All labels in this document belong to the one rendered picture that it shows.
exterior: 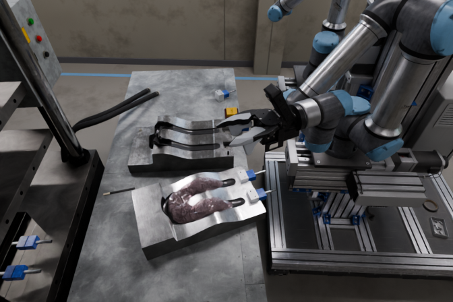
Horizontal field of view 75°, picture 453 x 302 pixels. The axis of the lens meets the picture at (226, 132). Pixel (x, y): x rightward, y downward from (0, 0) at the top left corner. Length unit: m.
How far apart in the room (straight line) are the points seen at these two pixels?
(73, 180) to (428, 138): 1.63
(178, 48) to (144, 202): 2.57
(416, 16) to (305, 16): 2.59
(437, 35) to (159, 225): 1.03
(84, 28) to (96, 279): 3.00
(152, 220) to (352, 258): 1.22
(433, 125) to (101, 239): 1.45
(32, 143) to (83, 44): 2.58
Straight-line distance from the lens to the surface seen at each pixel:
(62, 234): 1.46
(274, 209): 2.02
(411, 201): 1.41
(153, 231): 1.19
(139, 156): 1.49
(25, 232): 1.37
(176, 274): 1.23
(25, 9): 1.62
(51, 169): 1.71
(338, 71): 0.94
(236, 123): 0.74
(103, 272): 1.30
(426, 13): 0.89
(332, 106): 0.80
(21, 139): 1.53
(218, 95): 1.79
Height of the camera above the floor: 1.95
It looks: 45 degrees down
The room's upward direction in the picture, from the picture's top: straight up
